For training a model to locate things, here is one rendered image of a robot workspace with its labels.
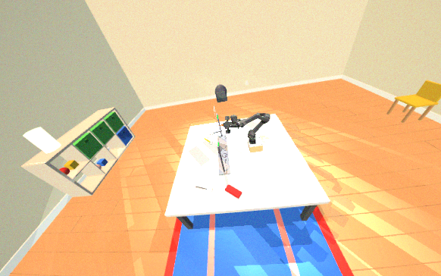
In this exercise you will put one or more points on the red rectangular block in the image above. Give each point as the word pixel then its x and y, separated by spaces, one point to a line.
pixel 233 191

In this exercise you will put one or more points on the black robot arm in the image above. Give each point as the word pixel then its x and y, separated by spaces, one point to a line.
pixel 236 122

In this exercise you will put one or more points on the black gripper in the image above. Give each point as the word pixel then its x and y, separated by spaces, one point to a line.
pixel 227 118

